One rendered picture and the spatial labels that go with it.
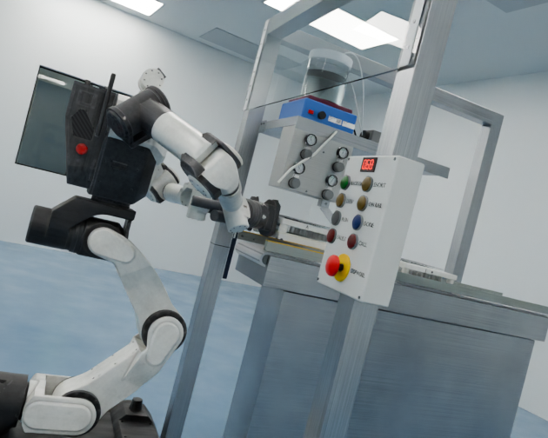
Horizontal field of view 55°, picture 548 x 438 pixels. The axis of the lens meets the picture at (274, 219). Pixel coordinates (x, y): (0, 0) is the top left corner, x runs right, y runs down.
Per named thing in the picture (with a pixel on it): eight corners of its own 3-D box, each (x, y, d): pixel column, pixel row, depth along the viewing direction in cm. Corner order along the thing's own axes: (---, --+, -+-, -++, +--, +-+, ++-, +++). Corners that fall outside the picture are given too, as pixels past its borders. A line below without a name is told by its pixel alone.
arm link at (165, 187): (178, 214, 191) (154, 204, 205) (199, 196, 195) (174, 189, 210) (163, 190, 185) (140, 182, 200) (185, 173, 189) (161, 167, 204)
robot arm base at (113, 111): (134, 139, 136) (107, 102, 135) (124, 156, 147) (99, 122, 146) (179, 113, 143) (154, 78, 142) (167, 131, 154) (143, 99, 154)
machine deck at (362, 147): (295, 128, 165) (297, 115, 165) (253, 133, 200) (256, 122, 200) (447, 178, 189) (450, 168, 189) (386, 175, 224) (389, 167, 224)
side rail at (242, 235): (238, 239, 194) (240, 230, 194) (237, 238, 195) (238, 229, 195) (501, 300, 245) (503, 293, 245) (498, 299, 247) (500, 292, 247)
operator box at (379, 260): (359, 301, 91) (397, 155, 90) (315, 281, 106) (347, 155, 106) (389, 308, 93) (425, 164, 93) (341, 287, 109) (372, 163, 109)
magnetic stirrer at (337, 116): (302, 118, 169) (309, 91, 169) (277, 122, 189) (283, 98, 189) (354, 136, 177) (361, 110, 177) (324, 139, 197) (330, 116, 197)
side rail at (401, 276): (264, 250, 169) (267, 241, 169) (263, 249, 171) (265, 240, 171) (551, 315, 220) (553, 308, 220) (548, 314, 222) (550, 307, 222)
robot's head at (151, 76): (137, 93, 159) (144, 64, 159) (133, 97, 168) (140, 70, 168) (158, 100, 161) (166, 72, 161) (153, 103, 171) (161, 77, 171)
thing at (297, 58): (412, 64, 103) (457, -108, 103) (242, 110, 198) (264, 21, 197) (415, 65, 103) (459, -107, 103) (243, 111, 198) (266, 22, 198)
